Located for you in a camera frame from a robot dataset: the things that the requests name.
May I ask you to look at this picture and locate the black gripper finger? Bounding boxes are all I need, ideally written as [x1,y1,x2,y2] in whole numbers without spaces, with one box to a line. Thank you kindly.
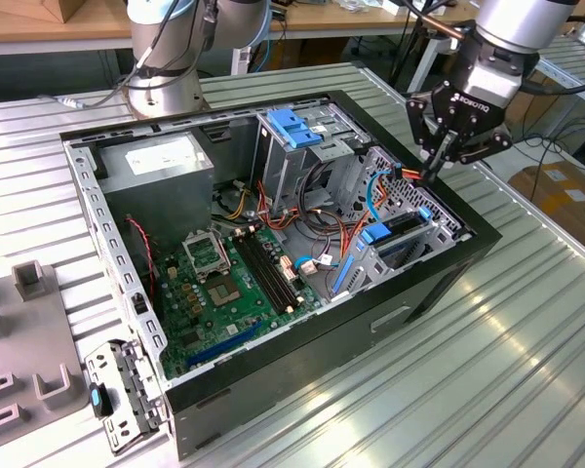
[431,130,514,182]
[405,95,449,182]

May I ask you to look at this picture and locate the orange red power wire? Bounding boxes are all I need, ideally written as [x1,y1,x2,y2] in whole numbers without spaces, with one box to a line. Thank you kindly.
[340,165,433,267]

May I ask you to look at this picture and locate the hard disk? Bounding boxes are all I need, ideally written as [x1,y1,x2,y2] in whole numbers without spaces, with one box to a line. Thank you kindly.
[331,207,433,296]

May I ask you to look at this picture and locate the grey metal disk bay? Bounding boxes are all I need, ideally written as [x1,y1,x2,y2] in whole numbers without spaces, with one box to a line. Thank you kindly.
[329,207,462,303]

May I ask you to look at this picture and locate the brown cardboard box with labels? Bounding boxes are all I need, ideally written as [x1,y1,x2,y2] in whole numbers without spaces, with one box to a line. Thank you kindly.
[509,163,585,254]

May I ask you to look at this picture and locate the blue plastic drive latch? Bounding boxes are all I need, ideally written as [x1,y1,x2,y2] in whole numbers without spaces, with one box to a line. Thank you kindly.
[266,107,324,151]

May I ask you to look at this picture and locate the long wooden desk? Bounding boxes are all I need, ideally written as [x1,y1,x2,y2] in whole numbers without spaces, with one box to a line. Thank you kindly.
[0,0,569,94]

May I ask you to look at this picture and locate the grey metal drive cage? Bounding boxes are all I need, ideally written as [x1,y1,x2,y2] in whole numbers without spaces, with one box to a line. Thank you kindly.
[251,99,374,215]

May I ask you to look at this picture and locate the black RAM slot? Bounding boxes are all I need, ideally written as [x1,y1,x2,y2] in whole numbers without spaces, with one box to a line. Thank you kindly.
[232,238,285,316]
[245,235,296,309]
[238,237,291,313]
[251,232,302,306]

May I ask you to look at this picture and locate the black open PC case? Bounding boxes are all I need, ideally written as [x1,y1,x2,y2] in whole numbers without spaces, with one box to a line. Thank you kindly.
[58,89,503,462]

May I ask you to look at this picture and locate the CPU socket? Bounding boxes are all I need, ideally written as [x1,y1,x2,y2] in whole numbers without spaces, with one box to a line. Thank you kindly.
[204,272,248,308]

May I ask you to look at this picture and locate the metal socket cover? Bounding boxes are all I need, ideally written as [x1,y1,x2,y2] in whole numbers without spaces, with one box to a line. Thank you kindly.
[181,229,233,280]

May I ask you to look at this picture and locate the grey power supply unit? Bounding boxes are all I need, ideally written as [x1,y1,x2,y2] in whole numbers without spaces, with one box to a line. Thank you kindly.
[96,132,215,254]

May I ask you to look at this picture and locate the green motherboard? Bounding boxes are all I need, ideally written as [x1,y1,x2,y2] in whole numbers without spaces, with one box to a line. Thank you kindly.
[153,226,323,381]

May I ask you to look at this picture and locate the blue expansion slot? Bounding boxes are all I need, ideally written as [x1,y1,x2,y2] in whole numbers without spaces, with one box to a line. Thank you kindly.
[184,319,264,370]

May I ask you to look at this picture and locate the plain cardboard box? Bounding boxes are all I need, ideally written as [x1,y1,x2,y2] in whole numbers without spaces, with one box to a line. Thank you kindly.
[0,0,87,23]

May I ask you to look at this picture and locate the grey parts rack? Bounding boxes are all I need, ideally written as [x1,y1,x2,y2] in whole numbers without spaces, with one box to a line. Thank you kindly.
[0,260,98,443]

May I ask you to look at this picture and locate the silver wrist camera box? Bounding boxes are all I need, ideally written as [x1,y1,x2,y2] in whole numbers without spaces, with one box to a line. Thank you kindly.
[460,61,524,111]

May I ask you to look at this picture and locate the blue data wire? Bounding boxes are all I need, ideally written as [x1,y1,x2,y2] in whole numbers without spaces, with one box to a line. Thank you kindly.
[364,163,405,221]

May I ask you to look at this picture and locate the red orange wire bundle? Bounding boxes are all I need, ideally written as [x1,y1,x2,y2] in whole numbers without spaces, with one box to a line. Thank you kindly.
[255,179,306,233]

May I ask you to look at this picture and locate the blue wire white plug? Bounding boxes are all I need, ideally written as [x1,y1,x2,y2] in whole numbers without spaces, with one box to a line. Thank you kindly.
[292,253,345,279]

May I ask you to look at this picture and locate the yellow orange wire bundle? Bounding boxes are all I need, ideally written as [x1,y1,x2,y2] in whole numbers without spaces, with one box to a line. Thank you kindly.
[222,178,251,220]

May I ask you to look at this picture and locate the red black fan wire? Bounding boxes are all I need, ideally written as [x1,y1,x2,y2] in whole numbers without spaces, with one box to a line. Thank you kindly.
[125,216,157,298]

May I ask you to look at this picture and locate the hinged metal slot bracket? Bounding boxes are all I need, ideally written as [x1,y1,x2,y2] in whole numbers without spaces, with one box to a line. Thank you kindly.
[85,339,170,457]

